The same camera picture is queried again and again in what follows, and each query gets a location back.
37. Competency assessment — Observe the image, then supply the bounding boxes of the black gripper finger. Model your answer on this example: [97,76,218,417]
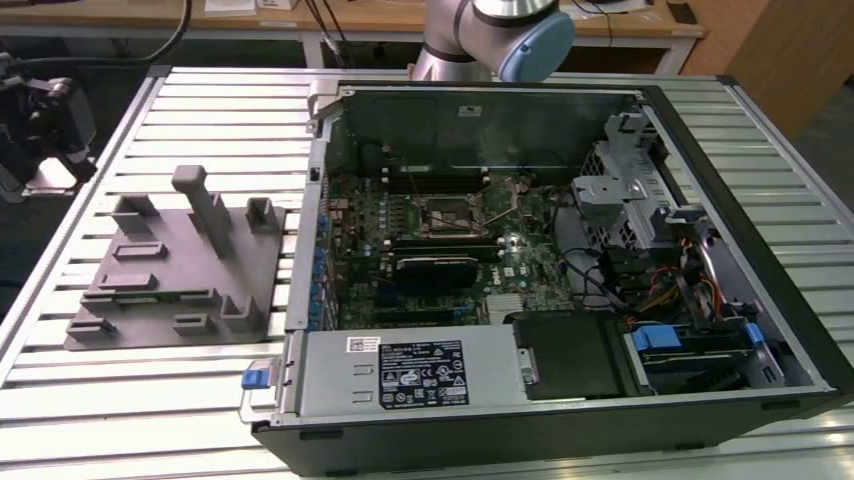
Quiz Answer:
[63,149,99,181]

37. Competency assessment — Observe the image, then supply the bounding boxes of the metal socket cover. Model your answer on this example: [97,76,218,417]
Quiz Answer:
[401,169,429,235]

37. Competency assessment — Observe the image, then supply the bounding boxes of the CPU socket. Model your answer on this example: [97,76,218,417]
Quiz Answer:
[417,193,486,237]

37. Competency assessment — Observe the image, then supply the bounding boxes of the grey parts rack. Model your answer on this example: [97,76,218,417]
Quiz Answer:
[63,164,289,351]

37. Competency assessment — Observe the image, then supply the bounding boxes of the wooden desk white legs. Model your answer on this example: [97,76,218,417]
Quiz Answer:
[0,0,709,76]

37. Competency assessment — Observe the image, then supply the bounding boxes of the green RAM stick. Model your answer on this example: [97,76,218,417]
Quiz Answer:
[110,293,219,305]

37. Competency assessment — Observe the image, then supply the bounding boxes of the black RAM slot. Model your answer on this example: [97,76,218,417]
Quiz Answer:
[383,175,493,196]
[390,237,501,251]
[393,248,502,263]
[383,163,493,179]

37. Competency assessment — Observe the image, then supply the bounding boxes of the black graphics card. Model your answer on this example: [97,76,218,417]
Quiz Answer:
[393,254,482,294]

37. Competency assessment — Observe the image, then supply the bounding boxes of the black expansion slot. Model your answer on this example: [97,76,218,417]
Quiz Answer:
[371,308,483,325]

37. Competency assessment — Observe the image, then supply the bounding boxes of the silver finned heat sink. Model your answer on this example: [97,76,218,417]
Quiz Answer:
[486,294,526,321]

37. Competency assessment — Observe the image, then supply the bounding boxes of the green motherboard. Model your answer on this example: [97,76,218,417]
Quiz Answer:
[319,169,582,331]

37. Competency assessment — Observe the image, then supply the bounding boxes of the silver power supply black label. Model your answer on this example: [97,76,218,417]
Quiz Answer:
[293,327,533,419]

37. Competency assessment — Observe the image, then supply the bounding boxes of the black PC case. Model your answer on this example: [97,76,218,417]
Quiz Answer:
[250,74,854,479]

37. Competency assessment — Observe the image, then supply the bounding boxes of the metal drive cage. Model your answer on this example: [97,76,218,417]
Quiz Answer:
[570,112,676,251]

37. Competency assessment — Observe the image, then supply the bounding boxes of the black plastic shroud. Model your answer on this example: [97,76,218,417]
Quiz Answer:
[510,309,653,401]

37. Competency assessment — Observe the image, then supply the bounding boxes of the wooden cabinet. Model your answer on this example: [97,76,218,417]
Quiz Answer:
[684,0,854,141]

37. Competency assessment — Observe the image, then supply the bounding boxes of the metal disk bay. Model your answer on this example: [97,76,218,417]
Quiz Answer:
[624,319,789,396]

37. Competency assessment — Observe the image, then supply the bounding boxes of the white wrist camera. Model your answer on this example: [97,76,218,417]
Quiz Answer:
[64,82,99,151]

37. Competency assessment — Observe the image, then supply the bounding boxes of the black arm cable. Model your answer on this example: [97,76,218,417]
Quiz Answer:
[0,0,199,67]

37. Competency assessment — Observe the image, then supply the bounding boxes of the yellow wire bundle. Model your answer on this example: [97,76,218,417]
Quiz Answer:
[626,284,680,316]

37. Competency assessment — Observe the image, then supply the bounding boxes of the grey plastic bracket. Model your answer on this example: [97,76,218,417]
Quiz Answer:
[650,204,713,236]

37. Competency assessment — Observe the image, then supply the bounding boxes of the blue disk carrier handle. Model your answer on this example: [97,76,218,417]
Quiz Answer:
[630,324,682,357]

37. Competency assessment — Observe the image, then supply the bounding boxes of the orange wire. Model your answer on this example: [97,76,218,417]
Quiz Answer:
[693,277,728,314]

